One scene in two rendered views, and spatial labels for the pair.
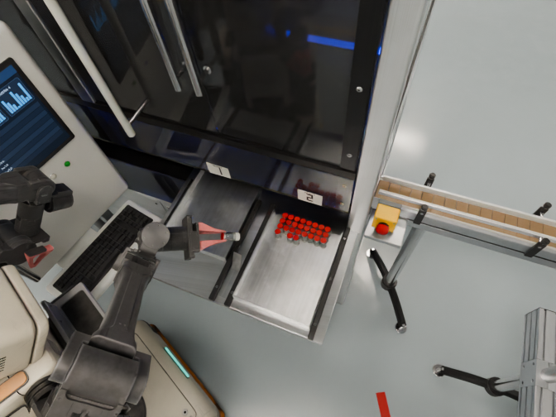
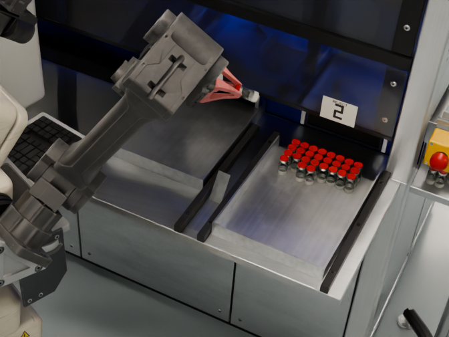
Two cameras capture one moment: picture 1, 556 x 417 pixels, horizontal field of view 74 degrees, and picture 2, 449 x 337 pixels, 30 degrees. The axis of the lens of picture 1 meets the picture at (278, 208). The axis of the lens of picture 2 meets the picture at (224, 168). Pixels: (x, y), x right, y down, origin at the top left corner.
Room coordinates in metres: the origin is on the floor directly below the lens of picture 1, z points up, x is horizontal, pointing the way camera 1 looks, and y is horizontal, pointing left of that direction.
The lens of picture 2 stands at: (-0.86, 0.27, 2.20)
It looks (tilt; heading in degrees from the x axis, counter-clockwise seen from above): 42 degrees down; 355
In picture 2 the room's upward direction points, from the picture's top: 4 degrees clockwise
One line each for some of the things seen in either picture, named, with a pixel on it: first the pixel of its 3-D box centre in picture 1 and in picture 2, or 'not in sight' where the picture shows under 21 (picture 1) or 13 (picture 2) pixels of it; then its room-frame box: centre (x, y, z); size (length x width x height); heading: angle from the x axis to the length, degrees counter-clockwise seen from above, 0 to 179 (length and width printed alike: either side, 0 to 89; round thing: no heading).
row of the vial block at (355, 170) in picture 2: (304, 230); (321, 165); (0.58, -0.08, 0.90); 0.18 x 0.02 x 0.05; 60
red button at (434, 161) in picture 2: (382, 227); (439, 160); (0.50, -0.32, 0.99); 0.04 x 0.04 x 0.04; 61
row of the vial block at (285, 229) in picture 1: (301, 236); (318, 171); (0.56, -0.07, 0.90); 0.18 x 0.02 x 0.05; 60
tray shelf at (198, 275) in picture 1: (249, 242); (237, 174); (0.58, 0.12, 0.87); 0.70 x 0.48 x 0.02; 61
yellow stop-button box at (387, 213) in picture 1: (385, 216); (445, 148); (0.54, -0.34, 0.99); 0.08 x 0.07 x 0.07; 151
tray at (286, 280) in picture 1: (289, 264); (298, 202); (0.47, -0.01, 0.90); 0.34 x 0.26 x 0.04; 150
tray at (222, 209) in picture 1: (214, 208); (188, 126); (0.73, 0.23, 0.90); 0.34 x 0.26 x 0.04; 151
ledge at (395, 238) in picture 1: (386, 224); (443, 180); (0.57, -0.38, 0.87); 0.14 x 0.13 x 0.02; 151
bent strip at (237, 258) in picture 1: (230, 275); (209, 200); (0.45, 0.19, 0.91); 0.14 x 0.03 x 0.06; 150
